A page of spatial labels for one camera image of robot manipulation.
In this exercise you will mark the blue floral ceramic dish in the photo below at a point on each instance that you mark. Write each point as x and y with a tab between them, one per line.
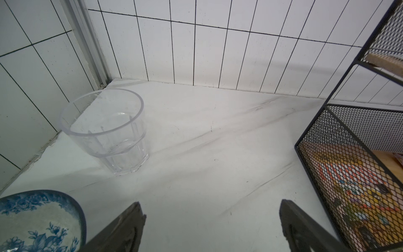
42	221

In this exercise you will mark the orange shop seed bag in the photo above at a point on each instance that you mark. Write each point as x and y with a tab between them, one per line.
366	202

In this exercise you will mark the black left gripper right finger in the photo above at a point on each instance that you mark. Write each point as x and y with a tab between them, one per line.
303	233

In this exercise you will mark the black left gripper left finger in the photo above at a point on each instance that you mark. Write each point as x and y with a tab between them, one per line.
123	234

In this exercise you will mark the black wire mesh shelf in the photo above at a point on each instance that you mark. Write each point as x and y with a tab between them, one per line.
377	131

